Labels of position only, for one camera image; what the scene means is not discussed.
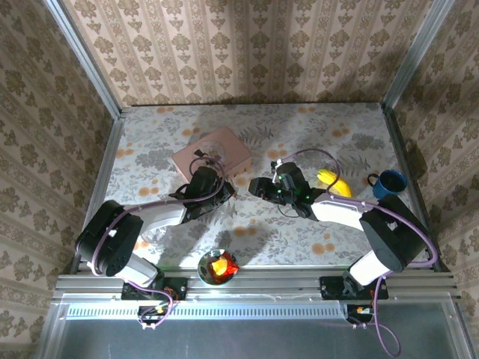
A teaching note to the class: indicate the pink box with cartoon print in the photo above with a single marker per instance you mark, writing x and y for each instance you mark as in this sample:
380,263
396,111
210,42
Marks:
232,146

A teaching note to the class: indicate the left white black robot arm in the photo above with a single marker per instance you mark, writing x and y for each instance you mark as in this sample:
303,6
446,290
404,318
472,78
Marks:
161,217

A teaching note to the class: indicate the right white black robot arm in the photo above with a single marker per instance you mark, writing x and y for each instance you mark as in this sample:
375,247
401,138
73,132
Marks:
337,211

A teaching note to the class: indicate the yellow banana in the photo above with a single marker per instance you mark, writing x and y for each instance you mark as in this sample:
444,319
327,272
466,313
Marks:
342,186

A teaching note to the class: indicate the red orange wrapped object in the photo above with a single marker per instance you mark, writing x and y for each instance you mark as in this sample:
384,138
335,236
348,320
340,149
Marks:
222,265

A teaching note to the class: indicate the shiny metal bowl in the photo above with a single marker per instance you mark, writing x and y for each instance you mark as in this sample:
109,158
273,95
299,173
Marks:
205,267

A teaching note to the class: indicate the blue enamel mug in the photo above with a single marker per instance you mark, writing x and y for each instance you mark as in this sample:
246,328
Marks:
391,186

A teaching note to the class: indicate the small connector board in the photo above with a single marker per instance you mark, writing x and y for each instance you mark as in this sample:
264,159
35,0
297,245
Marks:
361,312
153,314

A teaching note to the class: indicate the grey metal panel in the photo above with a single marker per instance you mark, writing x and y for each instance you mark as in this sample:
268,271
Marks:
243,340

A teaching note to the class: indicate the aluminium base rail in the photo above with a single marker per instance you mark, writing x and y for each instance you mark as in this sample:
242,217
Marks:
269,284

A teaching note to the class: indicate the aluminium table side rail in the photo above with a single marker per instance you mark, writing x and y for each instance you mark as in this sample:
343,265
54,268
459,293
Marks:
408,168
103,175

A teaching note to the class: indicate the aluminium frame post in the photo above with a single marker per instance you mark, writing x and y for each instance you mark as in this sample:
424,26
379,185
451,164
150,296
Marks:
84,61
415,56

